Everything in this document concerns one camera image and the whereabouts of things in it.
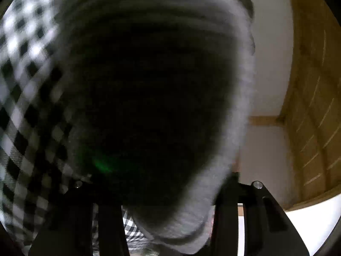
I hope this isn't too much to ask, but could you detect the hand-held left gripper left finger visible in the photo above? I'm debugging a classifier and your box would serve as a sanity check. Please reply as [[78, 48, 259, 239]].
[[28, 181, 131, 256]]

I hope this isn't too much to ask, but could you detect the wooden wardrobe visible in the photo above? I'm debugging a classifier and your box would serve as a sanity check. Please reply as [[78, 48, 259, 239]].
[[277, 0, 341, 212]]

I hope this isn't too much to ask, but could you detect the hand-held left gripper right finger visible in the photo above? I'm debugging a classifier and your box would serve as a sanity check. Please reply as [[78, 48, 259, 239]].
[[210, 173, 311, 256]]

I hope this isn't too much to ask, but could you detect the grey knit sweater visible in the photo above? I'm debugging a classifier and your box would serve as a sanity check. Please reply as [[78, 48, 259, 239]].
[[50, 0, 257, 255]]

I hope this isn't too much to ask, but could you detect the black white checkered bedsheet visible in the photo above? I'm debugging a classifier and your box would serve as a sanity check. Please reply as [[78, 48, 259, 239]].
[[0, 0, 151, 255]]

